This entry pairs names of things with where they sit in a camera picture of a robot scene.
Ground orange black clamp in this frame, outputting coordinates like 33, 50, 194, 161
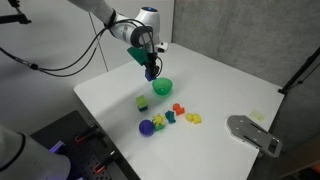
74, 123, 100, 144
92, 150, 120, 175

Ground yellow spiky star toy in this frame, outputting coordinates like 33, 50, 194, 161
151, 113, 166, 126

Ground white cylindrical robot base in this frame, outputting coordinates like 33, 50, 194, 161
0, 124, 72, 180

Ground yellow animal toy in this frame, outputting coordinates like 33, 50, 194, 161
185, 112, 203, 125

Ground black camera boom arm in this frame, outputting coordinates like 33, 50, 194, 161
0, 0, 33, 25

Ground black pegboard table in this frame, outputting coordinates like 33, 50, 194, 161
29, 110, 141, 180

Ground purple spiky ball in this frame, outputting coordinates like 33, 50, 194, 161
138, 119, 155, 137

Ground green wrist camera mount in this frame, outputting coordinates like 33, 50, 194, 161
126, 46, 151, 67

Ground long black cable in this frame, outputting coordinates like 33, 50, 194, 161
0, 19, 116, 78

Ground grey metal mounting plate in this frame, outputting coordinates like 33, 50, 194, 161
226, 114, 283, 158

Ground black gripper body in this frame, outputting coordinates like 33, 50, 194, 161
146, 48, 161, 69

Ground blue cube block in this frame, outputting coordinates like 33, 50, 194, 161
144, 70, 158, 82

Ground pale yellow sticky note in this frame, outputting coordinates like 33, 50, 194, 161
249, 109, 266, 122

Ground green translucent bowl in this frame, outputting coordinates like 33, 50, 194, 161
151, 77, 174, 98

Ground black tripod stand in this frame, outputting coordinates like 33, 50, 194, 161
278, 45, 320, 96

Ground lime green block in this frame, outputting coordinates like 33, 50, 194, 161
135, 95, 149, 109

